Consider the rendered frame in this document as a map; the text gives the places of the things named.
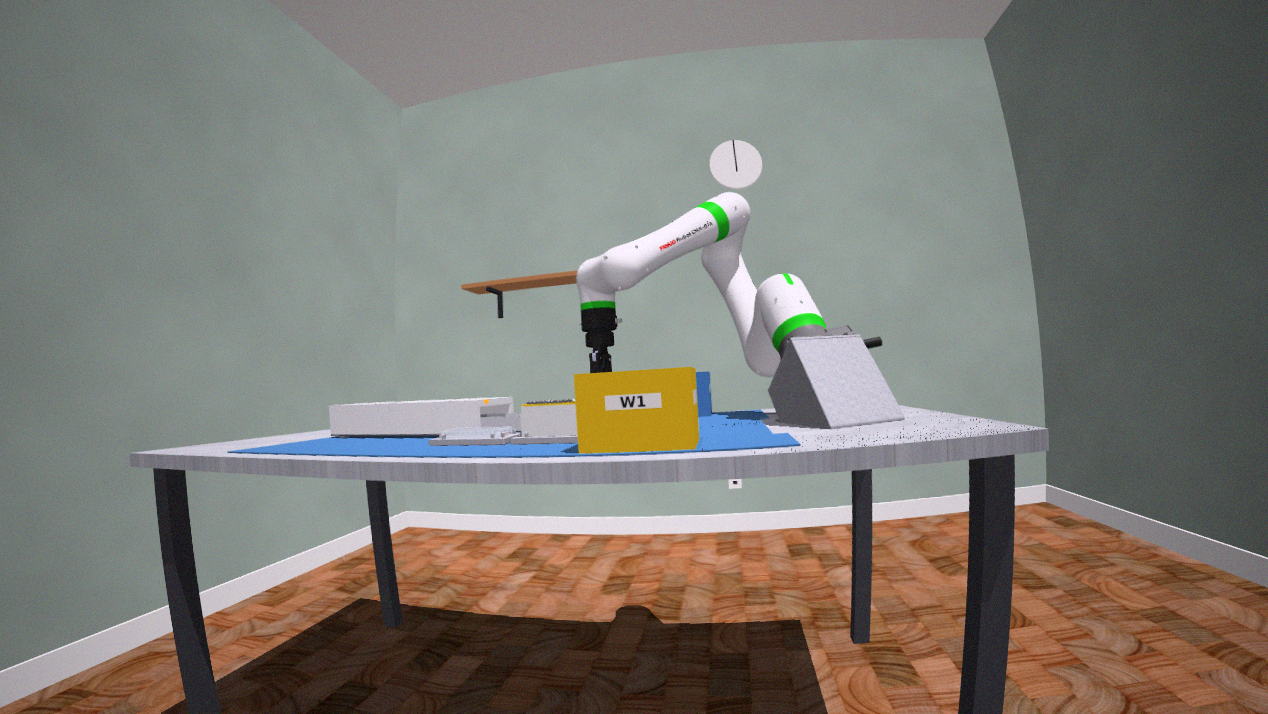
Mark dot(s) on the blue bench mat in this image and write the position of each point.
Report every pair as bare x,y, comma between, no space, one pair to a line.
725,431

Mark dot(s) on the yellow open bin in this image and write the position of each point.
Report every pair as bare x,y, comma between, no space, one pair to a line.
636,411

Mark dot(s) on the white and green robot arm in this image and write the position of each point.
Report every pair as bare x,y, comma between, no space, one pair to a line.
783,308

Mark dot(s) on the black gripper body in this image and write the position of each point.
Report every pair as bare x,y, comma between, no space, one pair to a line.
599,341

